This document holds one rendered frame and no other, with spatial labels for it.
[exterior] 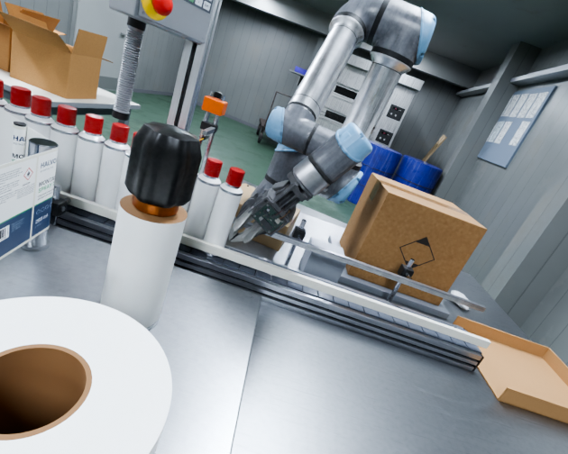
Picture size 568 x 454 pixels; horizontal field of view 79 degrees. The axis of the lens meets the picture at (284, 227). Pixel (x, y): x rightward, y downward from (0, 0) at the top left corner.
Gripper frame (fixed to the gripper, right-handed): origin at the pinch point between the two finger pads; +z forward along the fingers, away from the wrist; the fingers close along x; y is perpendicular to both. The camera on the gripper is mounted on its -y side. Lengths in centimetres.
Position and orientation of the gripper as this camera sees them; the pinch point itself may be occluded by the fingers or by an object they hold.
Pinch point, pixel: (234, 235)
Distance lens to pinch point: 80.1
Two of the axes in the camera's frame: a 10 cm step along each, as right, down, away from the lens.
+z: -7.6, 5.9, 2.7
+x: 6.5, 7.2, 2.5
